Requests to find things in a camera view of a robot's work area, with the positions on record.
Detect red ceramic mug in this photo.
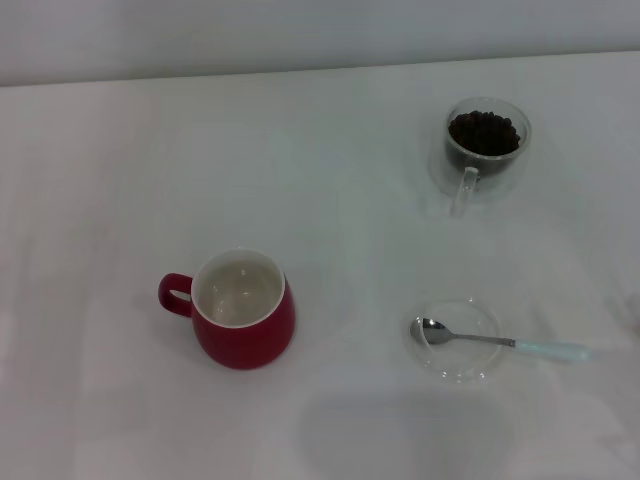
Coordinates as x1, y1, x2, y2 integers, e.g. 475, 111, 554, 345
158, 248, 297, 371

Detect steel spoon with blue handle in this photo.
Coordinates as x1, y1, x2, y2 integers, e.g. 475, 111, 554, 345
409, 317, 594, 362

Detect dark coffee beans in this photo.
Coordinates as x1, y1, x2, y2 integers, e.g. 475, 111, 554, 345
448, 109, 522, 156

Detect clear glass saucer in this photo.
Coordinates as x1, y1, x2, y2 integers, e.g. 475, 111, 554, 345
407, 298, 503, 385

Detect clear glass cup with handle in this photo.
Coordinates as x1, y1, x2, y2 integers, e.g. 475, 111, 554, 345
444, 96, 533, 219

